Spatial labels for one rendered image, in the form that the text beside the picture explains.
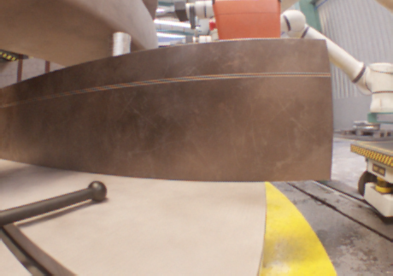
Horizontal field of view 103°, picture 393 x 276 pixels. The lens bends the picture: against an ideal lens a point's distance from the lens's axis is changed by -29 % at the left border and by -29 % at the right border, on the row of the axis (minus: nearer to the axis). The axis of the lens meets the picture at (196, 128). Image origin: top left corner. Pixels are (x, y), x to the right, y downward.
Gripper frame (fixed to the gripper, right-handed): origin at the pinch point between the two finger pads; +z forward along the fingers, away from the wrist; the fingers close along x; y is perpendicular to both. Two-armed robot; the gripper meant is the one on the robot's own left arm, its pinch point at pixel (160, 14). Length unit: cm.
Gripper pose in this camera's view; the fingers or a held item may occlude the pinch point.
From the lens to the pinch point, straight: 109.2
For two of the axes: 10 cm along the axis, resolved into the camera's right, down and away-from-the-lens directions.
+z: -9.9, 0.2, 1.1
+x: -1.1, 0.4, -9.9
